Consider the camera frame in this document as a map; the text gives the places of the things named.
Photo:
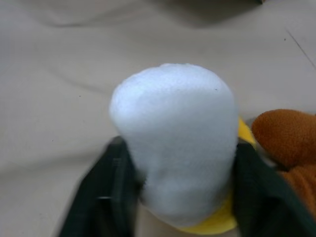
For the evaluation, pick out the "white and yellow plush toy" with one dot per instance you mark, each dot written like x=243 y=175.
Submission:
x=172 y=138

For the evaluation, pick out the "brown plush toy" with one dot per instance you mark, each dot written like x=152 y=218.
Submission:
x=288 y=145

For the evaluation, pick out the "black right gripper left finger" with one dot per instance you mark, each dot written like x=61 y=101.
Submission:
x=103 y=192

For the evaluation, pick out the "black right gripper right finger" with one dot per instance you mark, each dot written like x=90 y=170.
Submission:
x=266 y=205

